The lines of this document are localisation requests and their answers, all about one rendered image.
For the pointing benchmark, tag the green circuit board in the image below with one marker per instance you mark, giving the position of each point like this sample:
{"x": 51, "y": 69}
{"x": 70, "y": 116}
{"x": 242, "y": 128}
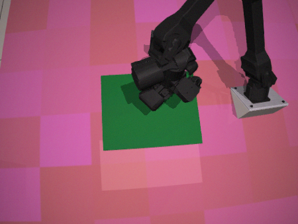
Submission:
{"x": 129, "y": 124}

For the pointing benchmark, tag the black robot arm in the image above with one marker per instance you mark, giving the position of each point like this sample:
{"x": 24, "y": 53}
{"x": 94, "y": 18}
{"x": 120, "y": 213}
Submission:
{"x": 172, "y": 35}

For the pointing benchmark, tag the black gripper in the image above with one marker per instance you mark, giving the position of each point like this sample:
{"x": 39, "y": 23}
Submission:
{"x": 154, "y": 96}

